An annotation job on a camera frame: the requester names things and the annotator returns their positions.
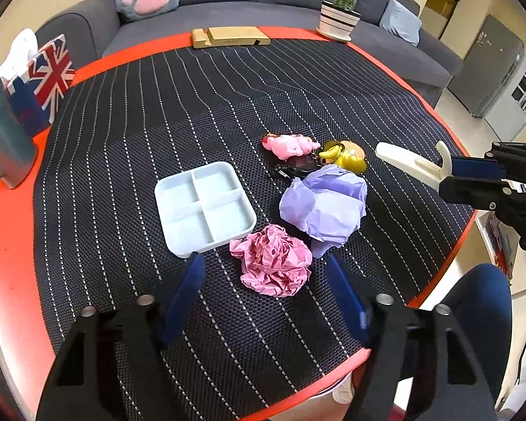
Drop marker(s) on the grey metal cabinet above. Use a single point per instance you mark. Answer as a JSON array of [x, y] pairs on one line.
[[491, 65]]

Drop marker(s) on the purple paper ball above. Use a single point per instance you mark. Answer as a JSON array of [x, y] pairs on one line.
[[324, 208]]

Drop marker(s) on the light blue pillow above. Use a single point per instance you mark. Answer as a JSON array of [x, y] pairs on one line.
[[401, 22]]

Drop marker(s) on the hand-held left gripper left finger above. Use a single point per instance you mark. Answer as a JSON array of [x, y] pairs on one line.
[[184, 298]]

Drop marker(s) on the white cabinet with windows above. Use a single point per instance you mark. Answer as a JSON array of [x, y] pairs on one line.
[[517, 105]]

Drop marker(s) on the pink paper ball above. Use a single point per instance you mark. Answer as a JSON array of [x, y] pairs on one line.
[[271, 263]]

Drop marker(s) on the flag print tissue box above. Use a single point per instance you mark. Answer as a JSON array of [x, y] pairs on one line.
[[44, 87]]

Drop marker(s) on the dark grey sofa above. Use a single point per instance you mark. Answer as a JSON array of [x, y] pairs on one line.
[[228, 13]]

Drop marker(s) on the light blue divided tray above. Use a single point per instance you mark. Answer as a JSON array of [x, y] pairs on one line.
[[201, 208]]

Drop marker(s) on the person's leg in blue jeans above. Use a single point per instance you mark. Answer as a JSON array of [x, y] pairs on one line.
[[477, 315]]

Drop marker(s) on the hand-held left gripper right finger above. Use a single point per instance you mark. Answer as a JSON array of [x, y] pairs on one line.
[[346, 294]]

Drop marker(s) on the black striped woven table mat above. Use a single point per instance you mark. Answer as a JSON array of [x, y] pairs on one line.
[[158, 109]]

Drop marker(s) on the white tissue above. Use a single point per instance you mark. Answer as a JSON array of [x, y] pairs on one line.
[[19, 50]]

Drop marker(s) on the black badge reel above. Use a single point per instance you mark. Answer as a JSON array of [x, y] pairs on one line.
[[298, 167]]

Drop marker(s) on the potted cactus in striped pot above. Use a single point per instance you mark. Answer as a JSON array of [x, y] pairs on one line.
[[338, 19]]

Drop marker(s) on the wooden phone stand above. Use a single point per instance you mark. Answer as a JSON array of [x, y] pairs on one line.
[[230, 36]]

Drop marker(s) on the teal tumbler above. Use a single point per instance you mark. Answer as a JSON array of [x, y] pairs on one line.
[[2, 127]]

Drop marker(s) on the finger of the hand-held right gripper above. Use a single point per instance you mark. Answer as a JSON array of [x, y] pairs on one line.
[[477, 190], [477, 167]]

